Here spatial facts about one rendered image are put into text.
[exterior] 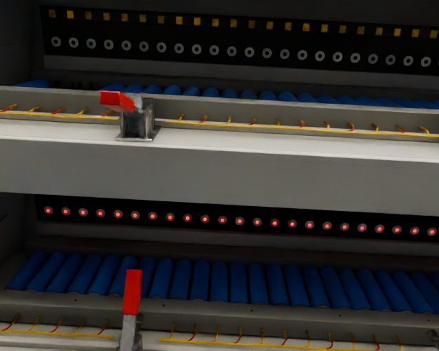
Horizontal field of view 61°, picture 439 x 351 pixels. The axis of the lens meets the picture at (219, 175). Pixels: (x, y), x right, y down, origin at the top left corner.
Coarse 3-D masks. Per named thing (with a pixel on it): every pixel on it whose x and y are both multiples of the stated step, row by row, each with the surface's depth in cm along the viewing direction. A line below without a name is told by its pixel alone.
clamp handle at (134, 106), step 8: (104, 96) 22; (112, 96) 22; (120, 96) 22; (136, 96) 28; (104, 104) 22; (112, 104) 22; (120, 104) 22; (128, 104) 24; (136, 104) 28; (128, 112) 27; (136, 112) 27
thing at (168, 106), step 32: (0, 96) 32; (32, 96) 32; (64, 96) 32; (96, 96) 32; (128, 96) 32; (160, 96) 32; (192, 96) 33; (288, 128) 30; (352, 128) 32; (384, 128) 32; (416, 128) 32
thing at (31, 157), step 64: (0, 64) 40; (64, 64) 44; (128, 64) 44; (192, 64) 43; (0, 128) 29; (64, 128) 30; (64, 192) 29; (128, 192) 29; (192, 192) 29; (256, 192) 29; (320, 192) 28; (384, 192) 28
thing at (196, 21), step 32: (64, 32) 43; (96, 32) 43; (128, 32) 43; (160, 32) 43; (192, 32) 43; (224, 32) 43; (256, 32) 42; (288, 32) 42; (320, 32) 42; (352, 32) 42; (384, 32) 42; (416, 32) 42; (256, 64) 44; (288, 64) 44; (320, 64) 44; (352, 64) 44; (384, 64) 43; (416, 64) 43
